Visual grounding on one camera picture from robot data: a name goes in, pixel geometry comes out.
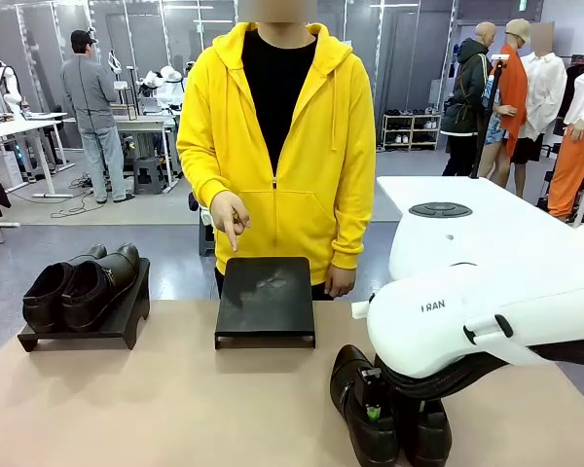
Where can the person's right forearm yellow sleeve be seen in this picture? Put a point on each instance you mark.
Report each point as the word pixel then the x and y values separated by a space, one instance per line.
pixel 204 180

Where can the person's left forearm yellow sleeve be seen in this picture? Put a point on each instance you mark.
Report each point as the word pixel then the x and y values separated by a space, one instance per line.
pixel 353 228

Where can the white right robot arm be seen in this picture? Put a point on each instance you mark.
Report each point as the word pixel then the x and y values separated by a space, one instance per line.
pixel 491 292

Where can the black flat shoe stand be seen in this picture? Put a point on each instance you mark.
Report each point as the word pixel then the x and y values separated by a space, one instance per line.
pixel 265 297

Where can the person in yellow hoodie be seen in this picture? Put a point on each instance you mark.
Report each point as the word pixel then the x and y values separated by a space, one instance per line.
pixel 316 146

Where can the black shoe stand arched sides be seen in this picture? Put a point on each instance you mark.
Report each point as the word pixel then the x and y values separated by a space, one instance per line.
pixel 102 339

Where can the person's left hand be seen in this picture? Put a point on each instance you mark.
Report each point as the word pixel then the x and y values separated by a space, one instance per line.
pixel 340 282

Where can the person's right hand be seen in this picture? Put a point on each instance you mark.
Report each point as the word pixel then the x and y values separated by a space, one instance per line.
pixel 229 211

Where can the white side table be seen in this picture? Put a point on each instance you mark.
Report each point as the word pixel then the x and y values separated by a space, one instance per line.
pixel 394 190

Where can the white shoe rack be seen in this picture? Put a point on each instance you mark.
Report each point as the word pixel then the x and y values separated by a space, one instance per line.
pixel 411 131

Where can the mannequin in orange trousers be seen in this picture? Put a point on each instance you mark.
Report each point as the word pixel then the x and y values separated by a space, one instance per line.
pixel 574 155

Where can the grey plastic stool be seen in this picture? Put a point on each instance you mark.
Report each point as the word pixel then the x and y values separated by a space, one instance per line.
pixel 148 175

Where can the mannequin in dark jacket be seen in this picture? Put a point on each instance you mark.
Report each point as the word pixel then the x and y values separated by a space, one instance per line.
pixel 467 92

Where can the mannequin in orange top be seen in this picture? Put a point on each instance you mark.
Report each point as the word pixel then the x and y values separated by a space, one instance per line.
pixel 511 92

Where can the figure in white shirt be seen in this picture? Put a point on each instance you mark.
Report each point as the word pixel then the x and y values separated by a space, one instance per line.
pixel 545 92

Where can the grey workbench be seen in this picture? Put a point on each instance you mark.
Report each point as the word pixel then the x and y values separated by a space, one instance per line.
pixel 146 124

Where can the man in grey clothes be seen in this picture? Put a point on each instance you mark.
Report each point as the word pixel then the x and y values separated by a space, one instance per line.
pixel 92 97

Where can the white desk with legs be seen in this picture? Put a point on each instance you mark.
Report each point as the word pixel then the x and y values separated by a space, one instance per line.
pixel 19 129

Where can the white humanoid robot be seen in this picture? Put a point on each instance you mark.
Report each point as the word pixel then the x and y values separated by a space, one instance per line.
pixel 7 87

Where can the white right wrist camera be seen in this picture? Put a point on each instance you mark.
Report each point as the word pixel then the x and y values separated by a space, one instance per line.
pixel 360 310

